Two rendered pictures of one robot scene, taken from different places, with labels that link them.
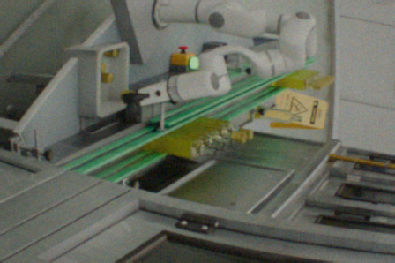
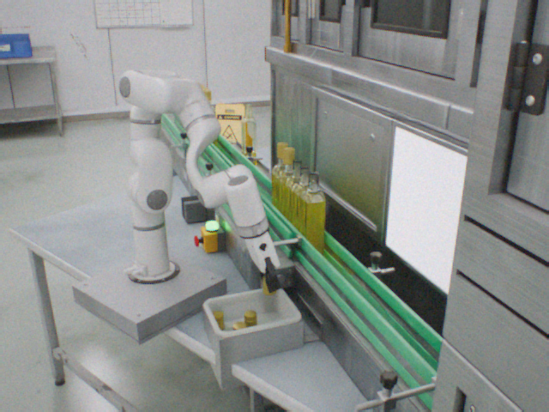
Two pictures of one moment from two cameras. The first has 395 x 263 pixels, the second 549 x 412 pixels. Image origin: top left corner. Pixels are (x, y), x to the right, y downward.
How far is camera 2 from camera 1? 0.50 m
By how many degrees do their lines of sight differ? 4
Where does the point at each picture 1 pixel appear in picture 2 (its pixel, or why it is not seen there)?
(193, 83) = (244, 205)
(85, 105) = (289, 338)
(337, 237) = not seen: outside the picture
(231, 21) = (155, 180)
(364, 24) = (117, 74)
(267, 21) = (145, 137)
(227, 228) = (528, 20)
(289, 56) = (186, 97)
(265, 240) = not seen: outside the picture
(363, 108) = (211, 69)
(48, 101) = (297, 394)
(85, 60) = (233, 352)
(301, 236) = not seen: outside the picture
